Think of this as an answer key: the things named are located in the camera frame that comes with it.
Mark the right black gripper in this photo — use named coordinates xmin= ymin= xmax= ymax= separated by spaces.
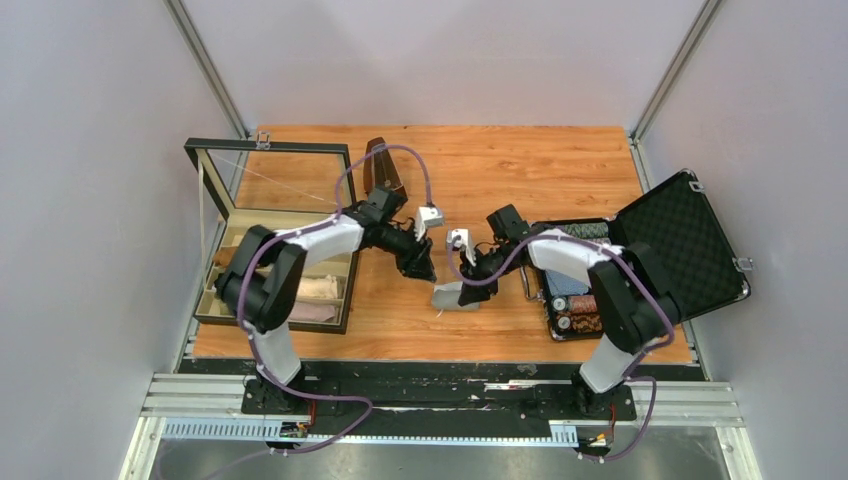
xmin=459 ymin=246 xmax=521 ymax=306

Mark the black poker chip case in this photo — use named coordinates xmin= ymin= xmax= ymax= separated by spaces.
xmin=487 ymin=170 xmax=750 ymax=323

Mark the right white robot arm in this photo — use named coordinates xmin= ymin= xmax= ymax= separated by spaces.
xmin=446 ymin=205 xmax=684 ymax=418

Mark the black glass-lid organizer box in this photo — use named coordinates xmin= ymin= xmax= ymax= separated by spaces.
xmin=184 ymin=138 xmax=364 ymax=334

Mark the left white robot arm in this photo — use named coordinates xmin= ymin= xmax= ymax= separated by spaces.
xmin=213 ymin=186 xmax=444 ymax=413

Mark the brown rolled cloth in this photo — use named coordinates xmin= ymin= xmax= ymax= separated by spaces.
xmin=212 ymin=246 xmax=237 ymax=268

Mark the blue playing card deck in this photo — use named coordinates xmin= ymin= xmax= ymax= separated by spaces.
xmin=545 ymin=270 xmax=590 ymax=297

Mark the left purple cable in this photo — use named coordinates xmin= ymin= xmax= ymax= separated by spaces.
xmin=153 ymin=144 xmax=435 ymax=478

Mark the grey underwear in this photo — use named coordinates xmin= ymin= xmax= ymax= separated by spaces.
xmin=431 ymin=282 xmax=480 ymax=311

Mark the brown wooden metronome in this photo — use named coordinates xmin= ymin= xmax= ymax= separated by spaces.
xmin=362 ymin=150 xmax=408 ymax=198

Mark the white slotted cable duct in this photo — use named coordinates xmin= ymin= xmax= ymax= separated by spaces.
xmin=161 ymin=418 xmax=578 ymax=447

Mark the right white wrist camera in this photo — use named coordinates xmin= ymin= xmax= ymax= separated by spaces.
xmin=446 ymin=228 xmax=477 ymax=266

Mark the beige rolled cloth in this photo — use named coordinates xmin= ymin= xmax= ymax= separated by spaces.
xmin=296 ymin=275 xmax=343 ymax=300

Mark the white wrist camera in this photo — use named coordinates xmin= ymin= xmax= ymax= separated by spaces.
xmin=446 ymin=228 xmax=477 ymax=266
xmin=414 ymin=206 xmax=445 ymax=241

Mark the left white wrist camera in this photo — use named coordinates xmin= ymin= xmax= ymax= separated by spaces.
xmin=414 ymin=206 xmax=445 ymax=241

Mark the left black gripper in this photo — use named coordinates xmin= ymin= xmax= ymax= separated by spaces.
xmin=378 ymin=222 xmax=438 ymax=285

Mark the pink rolled cloth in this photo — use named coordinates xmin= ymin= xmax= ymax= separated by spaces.
xmin=288 ymin=302 xmax=337 ymax=323

